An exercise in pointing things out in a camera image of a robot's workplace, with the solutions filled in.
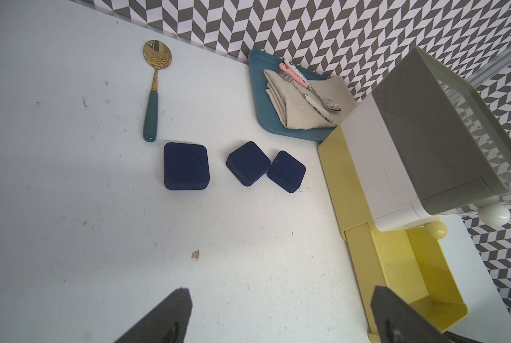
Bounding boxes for beige folded napkin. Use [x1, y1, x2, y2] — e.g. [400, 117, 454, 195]
[264, 69, 357, 130]

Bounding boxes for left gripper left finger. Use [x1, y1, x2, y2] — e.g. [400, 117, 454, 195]
[115, 288, 193, 343]

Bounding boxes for blue tray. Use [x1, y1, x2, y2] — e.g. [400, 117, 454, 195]
[248, 49, 334, 143]

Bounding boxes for pink handled spoon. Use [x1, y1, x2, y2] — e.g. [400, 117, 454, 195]
[279, 59, 341, 111]

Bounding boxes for white handled fork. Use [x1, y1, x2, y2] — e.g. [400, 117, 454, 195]
[278, 71, 333, 123]

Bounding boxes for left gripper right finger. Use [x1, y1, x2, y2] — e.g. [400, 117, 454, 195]
[371, 286, 450, 343]

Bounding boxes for navy brooch box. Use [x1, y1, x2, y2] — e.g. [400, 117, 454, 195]
[267, 151, 306, 193]
[163, 142, 210, 191]
[226, 141, 271, 187]

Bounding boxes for three-drawer storage cabinet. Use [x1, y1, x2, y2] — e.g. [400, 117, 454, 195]
[318, 47, 511, 342]

